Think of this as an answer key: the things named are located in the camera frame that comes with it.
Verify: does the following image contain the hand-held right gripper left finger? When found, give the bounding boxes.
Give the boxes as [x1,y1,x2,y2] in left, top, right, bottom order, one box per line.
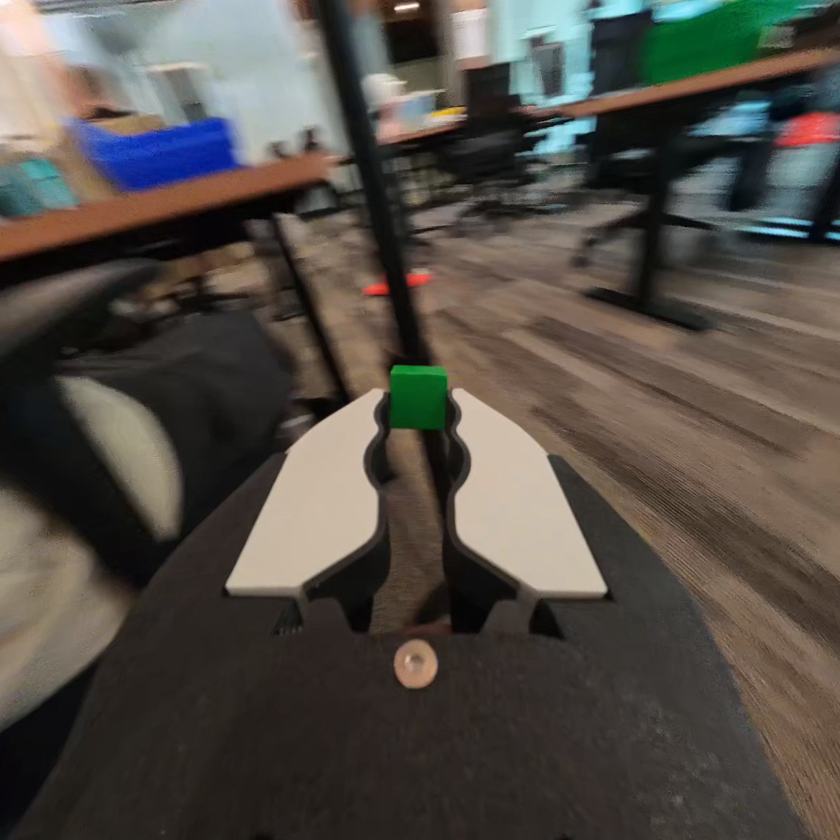
[225,387,392,634]

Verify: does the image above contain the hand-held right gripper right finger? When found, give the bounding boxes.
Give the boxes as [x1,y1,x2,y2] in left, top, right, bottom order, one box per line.
[443,387,609,634]

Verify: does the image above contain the green wooden cube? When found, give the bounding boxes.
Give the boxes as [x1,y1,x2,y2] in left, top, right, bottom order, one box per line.
[388,365,450,431]

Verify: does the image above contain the black office chair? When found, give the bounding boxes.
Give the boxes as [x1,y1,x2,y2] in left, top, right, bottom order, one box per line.
[0,259,298,592]
[438,62,567,219]

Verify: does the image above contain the long wooden table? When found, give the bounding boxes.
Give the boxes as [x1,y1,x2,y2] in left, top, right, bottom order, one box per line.
[0,152,352,265]
[558,46,840,332]

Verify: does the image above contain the black metal pole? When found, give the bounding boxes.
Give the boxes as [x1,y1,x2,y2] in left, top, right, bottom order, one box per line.
[314,0,460,519]

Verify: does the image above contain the blue plastic bin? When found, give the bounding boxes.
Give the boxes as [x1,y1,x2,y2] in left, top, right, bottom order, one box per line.
[69,117,242,193]

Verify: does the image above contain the green cloth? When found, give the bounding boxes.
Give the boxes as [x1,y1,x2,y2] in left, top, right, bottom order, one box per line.
[640,0,803,88]

